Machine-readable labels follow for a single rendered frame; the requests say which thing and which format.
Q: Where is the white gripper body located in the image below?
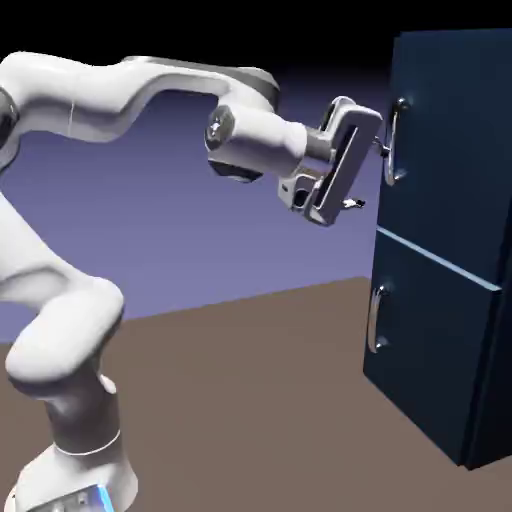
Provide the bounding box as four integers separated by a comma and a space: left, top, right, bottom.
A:
304, 95, 384, 228

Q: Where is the dark blue cabinet door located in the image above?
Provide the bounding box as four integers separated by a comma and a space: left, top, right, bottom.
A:
375, 27, 512, 292
362, 226, 504, 468

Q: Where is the dark blue cabinet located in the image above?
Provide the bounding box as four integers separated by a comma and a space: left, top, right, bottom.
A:
362, 27, 512, 472

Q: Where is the curved silver door handle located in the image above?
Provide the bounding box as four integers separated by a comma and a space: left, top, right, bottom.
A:
366, 282, 394, 356
381, 95, 412, 188

